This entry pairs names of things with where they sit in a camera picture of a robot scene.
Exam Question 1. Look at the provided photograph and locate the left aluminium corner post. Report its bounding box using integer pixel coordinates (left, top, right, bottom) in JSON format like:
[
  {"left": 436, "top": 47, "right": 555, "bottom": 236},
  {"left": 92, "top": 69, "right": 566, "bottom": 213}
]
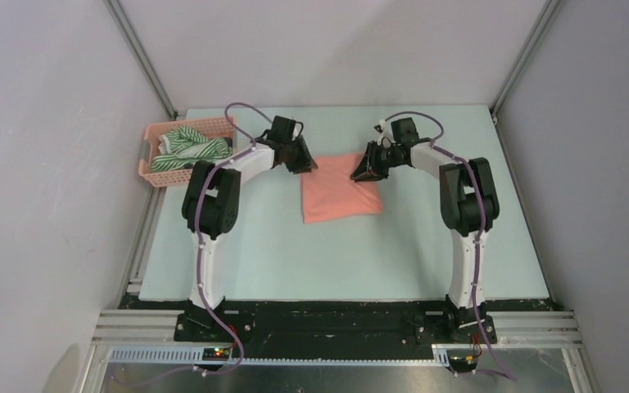
[{"left": 102, "top": 0, "right": 179, "bottom": 120}]

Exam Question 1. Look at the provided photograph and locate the right small circuit board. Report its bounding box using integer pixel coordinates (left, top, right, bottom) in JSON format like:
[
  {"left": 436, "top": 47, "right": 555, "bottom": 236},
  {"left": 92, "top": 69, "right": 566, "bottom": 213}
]
[{"left": 448, "top": 354, "right": 480, "bottom": 368}]

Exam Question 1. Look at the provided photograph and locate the pink plastic laundry basket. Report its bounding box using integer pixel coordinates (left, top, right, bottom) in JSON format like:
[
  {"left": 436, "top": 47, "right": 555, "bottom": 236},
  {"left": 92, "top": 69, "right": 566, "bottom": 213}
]
[{"left": 138, "top": 115, "right": 238, "bottom": 189}]

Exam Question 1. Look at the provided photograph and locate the aluminium corner post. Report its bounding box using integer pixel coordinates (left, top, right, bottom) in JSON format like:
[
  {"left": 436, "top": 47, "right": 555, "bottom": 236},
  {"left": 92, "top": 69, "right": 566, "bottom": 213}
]
[
  {"left": 102, "top": 0, "right": 179, "bottom": 120},
  {"left": 490, "top": 0, "right": 565, "bottom": 118}
]

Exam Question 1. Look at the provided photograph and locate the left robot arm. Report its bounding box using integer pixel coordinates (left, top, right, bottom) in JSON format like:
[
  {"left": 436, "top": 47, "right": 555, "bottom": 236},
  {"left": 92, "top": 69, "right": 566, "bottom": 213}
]
[{"left": 182, "top": 116, "right": 318, "bottom": 341}]

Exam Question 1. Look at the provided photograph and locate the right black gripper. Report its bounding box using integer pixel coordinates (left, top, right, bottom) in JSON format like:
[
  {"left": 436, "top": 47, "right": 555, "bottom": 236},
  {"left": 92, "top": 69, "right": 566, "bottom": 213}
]
[{"left": 351, "top": 140, "right": 405, "bottom": 182}]

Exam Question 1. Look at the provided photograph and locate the salmon pink t-shirt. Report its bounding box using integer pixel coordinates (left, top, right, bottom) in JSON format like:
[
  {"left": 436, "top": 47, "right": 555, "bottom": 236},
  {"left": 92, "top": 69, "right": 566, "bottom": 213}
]
[{"left": 301, "top": 153, "right": 383, "bottom": 224}]

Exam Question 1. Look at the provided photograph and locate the right aluminium corner post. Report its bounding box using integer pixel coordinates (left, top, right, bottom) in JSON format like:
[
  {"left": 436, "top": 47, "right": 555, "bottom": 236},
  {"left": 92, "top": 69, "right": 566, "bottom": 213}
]
[{"left": 490, "top": 0, "right": 565, "bottom": 118}]

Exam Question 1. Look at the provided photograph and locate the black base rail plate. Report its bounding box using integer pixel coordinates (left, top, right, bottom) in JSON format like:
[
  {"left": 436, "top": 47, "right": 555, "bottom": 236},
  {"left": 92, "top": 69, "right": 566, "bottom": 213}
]
[{"left": 119, "top": 295, "right": 554, "bottom": 361}]

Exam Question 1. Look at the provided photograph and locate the green white striped garment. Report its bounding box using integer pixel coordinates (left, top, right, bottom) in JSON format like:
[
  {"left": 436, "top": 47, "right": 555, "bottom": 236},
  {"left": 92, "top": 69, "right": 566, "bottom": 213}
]
[{"left": 150, "top": 125, "right": 233, "bottom": 173}]

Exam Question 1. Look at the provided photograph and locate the small circuit board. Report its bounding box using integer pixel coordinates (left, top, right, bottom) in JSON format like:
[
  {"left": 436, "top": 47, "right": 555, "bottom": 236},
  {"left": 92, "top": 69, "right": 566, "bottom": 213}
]
[
  {"left": 448, "top": 354, "right": 480, "bottom": 368},
  {"left": 201, "top": 346, "right": 232, "bottom": 361}
]

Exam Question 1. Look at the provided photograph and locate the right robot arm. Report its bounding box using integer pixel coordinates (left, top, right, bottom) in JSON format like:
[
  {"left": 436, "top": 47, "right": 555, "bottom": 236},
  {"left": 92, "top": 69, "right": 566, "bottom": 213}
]
[{"left": 351, "top": 111, "right": 500, "bottom": 342}]

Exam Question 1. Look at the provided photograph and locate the aluminium toothed cable duct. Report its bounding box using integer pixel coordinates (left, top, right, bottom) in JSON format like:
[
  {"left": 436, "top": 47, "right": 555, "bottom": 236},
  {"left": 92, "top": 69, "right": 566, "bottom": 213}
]
[{"left": 108, "top": 346, "right": 450, "bottom": 367}]

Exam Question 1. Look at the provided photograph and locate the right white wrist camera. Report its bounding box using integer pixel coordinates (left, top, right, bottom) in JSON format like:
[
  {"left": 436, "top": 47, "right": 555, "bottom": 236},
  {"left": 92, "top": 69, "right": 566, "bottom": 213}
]
[{"left": 374, "top": 119, "right": 387, "bottom": 134}]

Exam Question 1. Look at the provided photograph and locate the left small circuit board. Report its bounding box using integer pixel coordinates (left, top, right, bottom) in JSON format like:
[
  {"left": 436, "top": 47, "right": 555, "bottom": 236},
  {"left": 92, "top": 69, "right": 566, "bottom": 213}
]
[{"left": 201, "top": 346, "right": 232, "bottom": 361}]

